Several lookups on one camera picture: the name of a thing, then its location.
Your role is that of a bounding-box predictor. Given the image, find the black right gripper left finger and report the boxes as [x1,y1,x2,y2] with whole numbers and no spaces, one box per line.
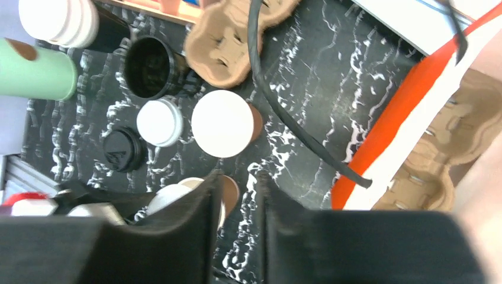
[1,170,223,283]

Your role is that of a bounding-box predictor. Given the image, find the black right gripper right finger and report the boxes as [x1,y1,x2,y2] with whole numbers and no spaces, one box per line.
[256,171,487,283]

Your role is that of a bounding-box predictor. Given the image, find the brown pulp cup carrier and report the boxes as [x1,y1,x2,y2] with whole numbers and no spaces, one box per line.
[183,0,301,89]
[373,69,501,211]

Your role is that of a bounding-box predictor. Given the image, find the orange paper bag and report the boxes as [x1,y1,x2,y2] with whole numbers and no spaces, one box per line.
[332,5,501,283]

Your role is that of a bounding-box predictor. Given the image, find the black cup lid left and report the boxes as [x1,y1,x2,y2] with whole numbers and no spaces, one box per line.
[102,127,147,173]

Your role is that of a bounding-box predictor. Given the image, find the white cup lid underneath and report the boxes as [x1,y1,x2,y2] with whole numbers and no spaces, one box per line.
[136,98,184,147]

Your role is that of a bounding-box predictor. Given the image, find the black paper cup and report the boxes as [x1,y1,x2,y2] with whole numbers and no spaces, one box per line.
[123,36,189,100]

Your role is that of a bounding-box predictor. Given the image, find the green straw holder cup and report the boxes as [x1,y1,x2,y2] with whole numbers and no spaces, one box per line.
[1,38,78,101]

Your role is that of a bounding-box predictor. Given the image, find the orange plastic file organizer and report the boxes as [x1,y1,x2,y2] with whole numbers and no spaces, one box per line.
[101,0,203,24]

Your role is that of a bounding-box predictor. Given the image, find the light blue paper bag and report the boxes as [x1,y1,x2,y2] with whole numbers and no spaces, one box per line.
[353,0,454,55]

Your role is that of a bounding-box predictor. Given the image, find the aluminium rail frame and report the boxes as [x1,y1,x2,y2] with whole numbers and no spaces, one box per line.
[1,155,57,203]

